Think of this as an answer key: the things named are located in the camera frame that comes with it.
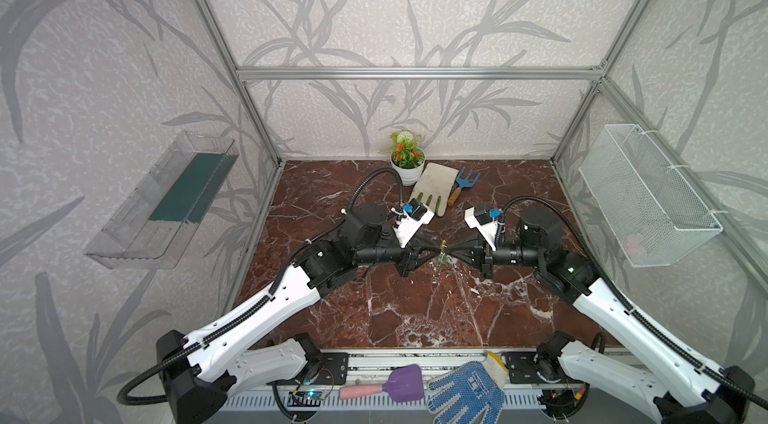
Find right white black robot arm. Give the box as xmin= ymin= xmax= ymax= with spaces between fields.
xmin=446 ymin=197 xmax=767 ymax=423

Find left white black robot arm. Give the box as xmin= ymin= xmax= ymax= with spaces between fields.
xmin=156 ymin=199 xmax=434 ymax=423

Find cream gardening glove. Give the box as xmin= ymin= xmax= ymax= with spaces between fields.
xmin=411 ymin=162 xmax=458 ymax=217

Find white pot with plant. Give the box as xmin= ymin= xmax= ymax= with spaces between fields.
xmin=389 ymin=130 xmax=426 ymax=186

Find blue dotted work glove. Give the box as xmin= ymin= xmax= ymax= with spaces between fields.
xmin=427 ymin=353 xmax=509 ymax=424

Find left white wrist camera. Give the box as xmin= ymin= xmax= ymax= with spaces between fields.
xmin=393 ymin=198 xmax=435 ymax=248

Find blue hand rake wooden handle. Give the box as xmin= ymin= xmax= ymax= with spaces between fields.
xmin=447 ymin=167 xmax=481 ymax=207

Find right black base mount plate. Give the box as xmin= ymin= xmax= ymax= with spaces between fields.
xmin=501 ymin=351 xmax=565 ymax=385

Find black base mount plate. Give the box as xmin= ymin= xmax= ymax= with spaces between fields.
xmin=276 ymin=352 xmax=350 ymax=386
xmin=501 ymin=351 xmax=565 ymax=385

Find purple scoop pink handle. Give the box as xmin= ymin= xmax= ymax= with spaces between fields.
xmin=339 ymin=364 xmax=425 ymax=403

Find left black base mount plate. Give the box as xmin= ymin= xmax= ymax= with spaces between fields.
xmin=276 ymin=352 xmax=350 ymax=386

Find white wire mesh basket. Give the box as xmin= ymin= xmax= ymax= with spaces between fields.
xmin=579 ymin=124 xmax=723 ymax=268

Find aluminium frame rail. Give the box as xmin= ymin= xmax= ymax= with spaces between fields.
xmin=236 ymin=66 xmax=603 ymax=82

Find clear plastic wall shelf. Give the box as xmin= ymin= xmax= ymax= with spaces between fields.
xmin=84 ymin=131 xmax=239 ymax=270

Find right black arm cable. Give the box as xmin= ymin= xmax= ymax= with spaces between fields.
xmin=494 ymin=194 xmax=768 ymax=412

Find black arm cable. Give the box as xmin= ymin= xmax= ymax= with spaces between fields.
xmin=494 ymin=194 xmax=768 ymax=412
xmin=115 ymin=167 xmax=406 ymax=407

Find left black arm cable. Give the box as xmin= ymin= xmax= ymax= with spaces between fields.
xmin=115 ymin=167 xmax=406 ymax=407

